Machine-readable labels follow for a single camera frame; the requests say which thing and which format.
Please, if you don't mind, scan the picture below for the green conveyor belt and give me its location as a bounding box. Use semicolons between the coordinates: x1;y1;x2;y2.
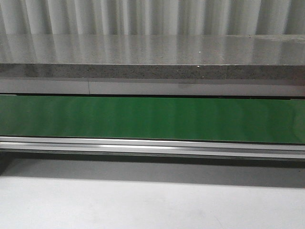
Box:
0;95;305;144

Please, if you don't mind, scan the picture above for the grey speckled stone counter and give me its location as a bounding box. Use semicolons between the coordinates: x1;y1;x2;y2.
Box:
0;34;305;97

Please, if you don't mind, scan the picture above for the silver conveyor frame rail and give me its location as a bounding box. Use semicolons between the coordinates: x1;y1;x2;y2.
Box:
0;136;305;160

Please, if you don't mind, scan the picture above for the white pleated curtain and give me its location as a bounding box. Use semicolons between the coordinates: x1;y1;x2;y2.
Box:
0;0;305;35

